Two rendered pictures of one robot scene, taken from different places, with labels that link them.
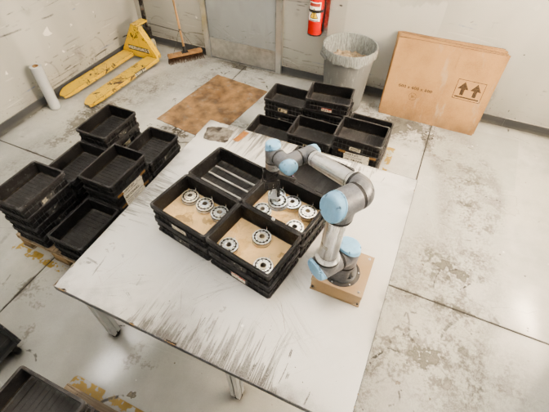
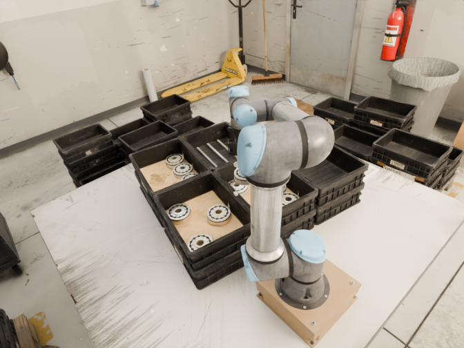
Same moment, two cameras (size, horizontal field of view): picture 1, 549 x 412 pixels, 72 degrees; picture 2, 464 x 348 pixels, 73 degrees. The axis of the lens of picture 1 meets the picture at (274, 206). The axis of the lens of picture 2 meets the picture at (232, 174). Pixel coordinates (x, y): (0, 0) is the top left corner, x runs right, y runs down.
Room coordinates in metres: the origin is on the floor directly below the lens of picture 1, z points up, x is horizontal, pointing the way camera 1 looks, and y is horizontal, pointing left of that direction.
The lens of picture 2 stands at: (0.37, -0.48, 1.79)
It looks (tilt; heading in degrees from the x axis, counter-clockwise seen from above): 37 degrees down; 30
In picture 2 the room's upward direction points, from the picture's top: 6 degrees counter-clockwise
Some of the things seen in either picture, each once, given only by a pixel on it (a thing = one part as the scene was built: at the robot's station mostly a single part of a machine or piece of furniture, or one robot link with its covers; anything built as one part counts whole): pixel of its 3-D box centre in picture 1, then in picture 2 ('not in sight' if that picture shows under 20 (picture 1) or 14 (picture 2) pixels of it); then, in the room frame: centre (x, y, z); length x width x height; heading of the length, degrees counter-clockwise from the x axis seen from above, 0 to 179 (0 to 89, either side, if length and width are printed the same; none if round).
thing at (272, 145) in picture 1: (273, 152); (239, 102); (1.35, 0.01, 1.30); 0.09 x 0.08 x 0.11; 34
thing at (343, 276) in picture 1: (343, 265); (303, 275); (1.02, -0.35, 0.85); 0.15 x 0.15 x 0.10
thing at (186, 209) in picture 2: (228, 245); (178, 211); (1.13, 0.23, 0.86); 0.10 x 0.10 x 0.01
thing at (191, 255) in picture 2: (253, 238); (202, 208); (1.13, 0.10, 0.92); 0.40 x 0.30 x 0.02; 56
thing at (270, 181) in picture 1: (271, 176); (239, 139); (1.35, 0.02, 1.14); 0.09 x 0.08 x 0.12; 102
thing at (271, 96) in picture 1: (287, 110); (337, 123); (3.14, -0.12, 0.31); 0.40 x 0.30 x 0.34; 67
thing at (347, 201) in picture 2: not in sight; (312, 184); (1.63, -0.23, 0.76); 0.40 x 0.30 x 0.12; 56
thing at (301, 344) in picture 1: (258, 258); (239, 253); (1.38, 0.10, 0.35); 1.60 x 1.60 x 0.70; 67
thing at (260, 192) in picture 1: (286, 208); (263, 190); (1.38, -0.06, 0.87); 0.40 x 0.30 x 0.11; 56
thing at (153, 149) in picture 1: (153, 159); (193, 143); (2.38, 1.03, 0.31); 0.40 x 0.30 x 0.34; 157
